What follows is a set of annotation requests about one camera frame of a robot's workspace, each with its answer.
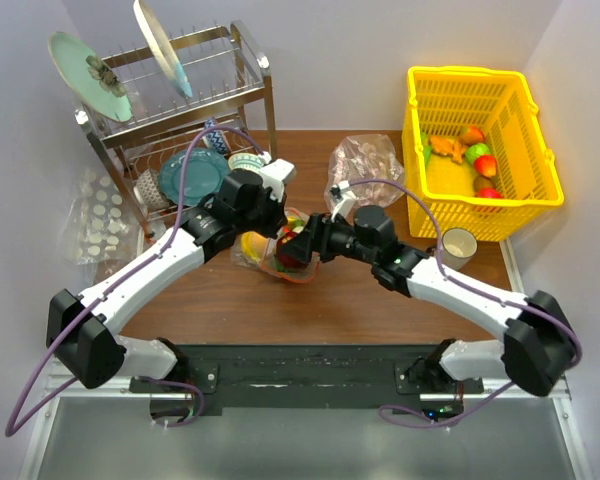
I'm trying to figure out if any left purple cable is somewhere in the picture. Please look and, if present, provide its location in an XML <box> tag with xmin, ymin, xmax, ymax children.
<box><xmin>4</xmin><ymin>125</ymin><xmax>271</xmax><ymax>437</ymax></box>

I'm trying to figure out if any teal scalloped plate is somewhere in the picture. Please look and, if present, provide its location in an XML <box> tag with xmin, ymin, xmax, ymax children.
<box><xmin>158</xmin><ymin>148</ymin><xmax>230</xmax><ymax>206</ymax></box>

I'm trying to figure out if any yellow plastic basket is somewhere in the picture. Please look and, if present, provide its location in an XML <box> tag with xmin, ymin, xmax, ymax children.
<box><xmin>402</xmin><ymin>66</ymin><xmax>564</xmax><ymax>242</ymax></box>

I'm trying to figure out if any dark green toy lime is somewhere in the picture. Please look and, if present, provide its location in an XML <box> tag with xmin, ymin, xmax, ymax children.
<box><xmin>276</xmin><ymin>265</ymin><xmax>302</xmax><ymax>274</ymax></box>

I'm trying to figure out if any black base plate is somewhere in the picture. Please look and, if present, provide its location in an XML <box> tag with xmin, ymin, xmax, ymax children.
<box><xmin>129</xmin><ymin>343</ymin><xmax>486</xmax><ymax>419</ymax></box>

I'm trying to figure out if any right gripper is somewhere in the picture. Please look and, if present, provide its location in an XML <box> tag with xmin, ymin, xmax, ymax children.
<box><xmin>281</xmin><ymin>211</ymin><xmax>377</xmax><ymax>265</ymax></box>

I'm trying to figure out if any yellow inside patterned bowl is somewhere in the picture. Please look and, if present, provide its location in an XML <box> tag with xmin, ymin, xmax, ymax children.
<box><xmin>228</xmin><ymin>152</ymin><xmax>265</xmax><ymax>172</ymax></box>

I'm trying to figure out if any grey patterned bowl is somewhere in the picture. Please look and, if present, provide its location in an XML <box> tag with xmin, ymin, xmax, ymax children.
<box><xmin>133</xmin><ymin>169</ymin><xmax>169</xmax><ymax>211</ymax></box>

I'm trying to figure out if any crumpled pink printed bag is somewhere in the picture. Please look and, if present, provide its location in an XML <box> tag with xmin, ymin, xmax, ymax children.
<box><xmin>324</xmin><ymin>134</ymin><xmax>405</xmax><ymax>211</ymax></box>

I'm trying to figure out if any clear zip top bag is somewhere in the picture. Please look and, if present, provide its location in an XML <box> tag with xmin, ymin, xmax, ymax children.
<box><xmin>230</xmin><ymin>208</ymin><xmax>319</xmax><ymax>284</ymax></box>

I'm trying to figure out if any metal dish rack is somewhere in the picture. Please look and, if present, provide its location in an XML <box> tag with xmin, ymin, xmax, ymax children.
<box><xmin>75</xmin><ymin>20</ymin><xmax>277</xmax><ymax>238</ymax></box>

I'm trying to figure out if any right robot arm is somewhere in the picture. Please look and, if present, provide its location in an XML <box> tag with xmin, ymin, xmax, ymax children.
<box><xmin>279</xmin><ymin>206</ymin><xmax>580</xmax><ymax>397</ymax></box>

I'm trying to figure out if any brown toy cookie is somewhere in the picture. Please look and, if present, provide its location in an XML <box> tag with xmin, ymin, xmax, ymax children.
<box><xmin>429</xmin><ymin>136</ymin><xmax>468</xmax><ymax>164</ymax></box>

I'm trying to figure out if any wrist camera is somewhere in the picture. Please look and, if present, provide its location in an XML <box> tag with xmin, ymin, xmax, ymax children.
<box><xmin>330</xmin><ymin>181</ymin><xmax>357</xmax><ymax>222</ymax></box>
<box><xmin>259</xmin><ymin>159</ymin><xmax>296</xmax><ymax>203</ymax></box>

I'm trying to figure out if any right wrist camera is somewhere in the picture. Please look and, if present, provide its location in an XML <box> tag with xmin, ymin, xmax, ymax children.
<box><xmin>330</xmin><ymin>181</ymin><xmax>357</xmax><ymax>222</ymax></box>

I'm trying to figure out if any brown toy kiwi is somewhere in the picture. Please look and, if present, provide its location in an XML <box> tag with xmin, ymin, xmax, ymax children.
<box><xmin>473</xmin><ymin>175</ymin><xmax>495</xmax><ymax>192</ymax></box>

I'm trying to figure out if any dark red toy fruit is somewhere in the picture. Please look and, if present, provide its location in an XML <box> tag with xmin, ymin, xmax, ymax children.
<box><xmin>275</xmin><ymin>238</ymin><xmax>309</xmax><ymax>270</ymax></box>

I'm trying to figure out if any white enamel mug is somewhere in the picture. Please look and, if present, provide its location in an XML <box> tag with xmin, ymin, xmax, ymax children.
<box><xmin>441</xmin><ymin>228</ymin><xmax>478</xmax><ymax>271</ymax></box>

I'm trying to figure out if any blue zigzag bowl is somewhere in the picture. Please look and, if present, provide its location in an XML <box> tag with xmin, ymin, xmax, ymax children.
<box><xmin>203</xmin><ymin>130</ymin><xmax>231</xmax><ymax>156</ymax></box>

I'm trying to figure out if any polka dot plastic bag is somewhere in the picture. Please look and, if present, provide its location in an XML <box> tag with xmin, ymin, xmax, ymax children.
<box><xmin>59</xmin><ymin>167</ymin><xmax>167</xmax><ymax>288</ymax></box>

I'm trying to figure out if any aluminium frame rail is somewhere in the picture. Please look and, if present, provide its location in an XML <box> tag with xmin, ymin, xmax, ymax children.
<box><xmin>17</xmin><ymin>238</ymin><xmax>595</xmax><ymax>479</ymax></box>

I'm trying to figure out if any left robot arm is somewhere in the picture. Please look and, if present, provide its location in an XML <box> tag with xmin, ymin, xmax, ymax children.
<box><xmin>46</xmin><ymin>159</ymin><xmax>295</xmax><ymax>392</ymax></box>

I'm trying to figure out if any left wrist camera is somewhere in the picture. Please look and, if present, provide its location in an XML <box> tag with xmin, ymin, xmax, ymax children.
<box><xmin>259</xmin><ymin>159</ymin><xmax>296</xmax><ymax>203</ymax></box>

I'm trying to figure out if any mint green flower plate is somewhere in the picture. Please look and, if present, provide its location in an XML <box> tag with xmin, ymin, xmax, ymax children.
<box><xmin>48</xmin><ymin>32</ymin><xmax>132</xmax><ymax>123</ymax></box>

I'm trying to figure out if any beige and blue plate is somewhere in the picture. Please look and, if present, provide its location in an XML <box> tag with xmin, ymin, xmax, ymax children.
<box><xmin>133</xmin><ymin>0</ymin><xmax>192</xmax><ymax>99</ymax></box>

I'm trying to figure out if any purple cable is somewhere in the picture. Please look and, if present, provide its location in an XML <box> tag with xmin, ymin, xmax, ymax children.
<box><xmin>347</xmin><ymin>178</ymin><xmax>583</xmax><ymax>431</ymax></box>
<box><xmin>4</xmin><ymin>125</ymin><xmax>271</xmax><ymax>437</ymax></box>

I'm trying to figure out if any light green toy apple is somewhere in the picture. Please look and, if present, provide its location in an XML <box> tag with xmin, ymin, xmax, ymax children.
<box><xmin>464</xmin><ymin>143</ymin><xmax>491</xmax><ymax>165</ymax></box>

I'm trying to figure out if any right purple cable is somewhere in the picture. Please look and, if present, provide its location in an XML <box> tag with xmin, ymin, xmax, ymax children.
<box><xmin>347</xmin><ymin>178</ymin><xmax>583</xmax><ymax>431</ymax></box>

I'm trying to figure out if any green toy vegetable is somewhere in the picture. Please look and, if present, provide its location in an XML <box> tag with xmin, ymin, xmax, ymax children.
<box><xmin>420</xmin><ymin>132</ymin><xmax>433</xmax><ymax>166</ymax></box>

